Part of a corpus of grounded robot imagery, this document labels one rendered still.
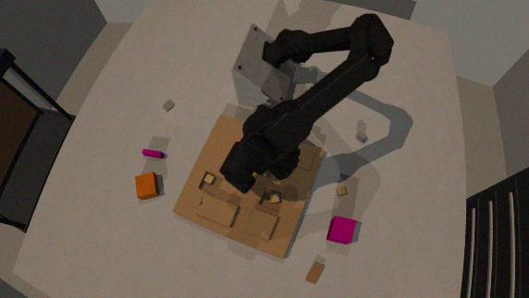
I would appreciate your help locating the orange block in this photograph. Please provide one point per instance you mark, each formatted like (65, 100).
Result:
(147, 186)

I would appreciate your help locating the magenta rectangular bar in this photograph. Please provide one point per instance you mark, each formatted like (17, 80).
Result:
(152, 153)

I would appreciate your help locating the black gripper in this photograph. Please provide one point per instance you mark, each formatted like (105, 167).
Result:
(246, 188)

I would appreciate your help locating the magenta block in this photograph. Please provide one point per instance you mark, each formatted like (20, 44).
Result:
(341, 230)

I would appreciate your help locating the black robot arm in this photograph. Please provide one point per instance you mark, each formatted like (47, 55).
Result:
(288, 124)

